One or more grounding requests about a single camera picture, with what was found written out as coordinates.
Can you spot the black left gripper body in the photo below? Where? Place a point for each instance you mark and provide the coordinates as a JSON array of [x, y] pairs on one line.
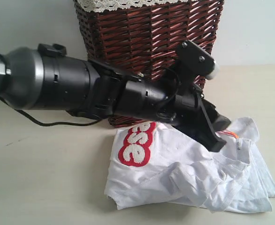
[[178, 106]]

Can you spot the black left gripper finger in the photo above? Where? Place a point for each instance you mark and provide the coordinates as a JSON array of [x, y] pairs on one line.
[[205, 134], [218, 121]]

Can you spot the white t-shirt red lettering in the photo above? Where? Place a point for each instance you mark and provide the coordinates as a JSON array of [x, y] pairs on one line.
[[151, 163]]

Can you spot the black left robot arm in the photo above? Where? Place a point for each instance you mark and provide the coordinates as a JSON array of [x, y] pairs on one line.
[[47, 79]]

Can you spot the dark brown wicker basket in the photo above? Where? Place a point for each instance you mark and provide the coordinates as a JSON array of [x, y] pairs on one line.
[[144, 39]]

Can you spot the orange garment tag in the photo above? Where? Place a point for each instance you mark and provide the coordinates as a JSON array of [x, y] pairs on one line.
[[229, 133]]

